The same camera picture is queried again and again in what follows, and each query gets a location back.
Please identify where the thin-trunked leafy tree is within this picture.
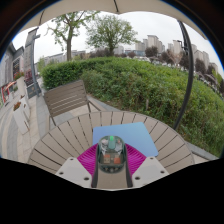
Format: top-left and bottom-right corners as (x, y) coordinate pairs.
(46, 10), (99, 62)

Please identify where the dark shopfront building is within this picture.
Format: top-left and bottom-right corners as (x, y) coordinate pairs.
(0, 42), (26, 108)

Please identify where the translucent green computer mouse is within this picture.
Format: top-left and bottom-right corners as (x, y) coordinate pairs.
(97, 134), (127, 174)

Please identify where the brown slatted outdoor chair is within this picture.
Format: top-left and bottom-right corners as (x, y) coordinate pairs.
(43, 79), (103, 129)

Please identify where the dark curved parasol pole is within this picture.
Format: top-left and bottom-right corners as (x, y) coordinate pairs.
(173, 20), (195, 131)

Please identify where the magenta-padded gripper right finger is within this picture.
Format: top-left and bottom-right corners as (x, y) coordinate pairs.
(124, 143), (170, 188)

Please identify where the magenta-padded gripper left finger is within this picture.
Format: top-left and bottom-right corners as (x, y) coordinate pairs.
(54, 143), (100, 189)

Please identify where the round-crowned green tree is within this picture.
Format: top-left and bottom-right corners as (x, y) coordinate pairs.
(85, 13), (138, 56)

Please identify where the tall grey sign pillar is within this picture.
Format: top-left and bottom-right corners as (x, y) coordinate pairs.
(23, 27), (43, 99)

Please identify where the white planter box with flowers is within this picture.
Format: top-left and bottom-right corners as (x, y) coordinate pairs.
(12, 100), (32, 135)
(13, 70), (27, 98)

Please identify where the green trimmed hedge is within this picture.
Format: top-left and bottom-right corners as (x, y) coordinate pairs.
(41, 56), (224, 158)

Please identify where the beige parasol canopy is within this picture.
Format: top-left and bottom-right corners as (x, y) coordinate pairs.
(19, 0), (208, 39)

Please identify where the blue rectangular mouse pad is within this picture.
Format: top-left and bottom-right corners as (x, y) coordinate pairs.
(92, 121), (159, 158)

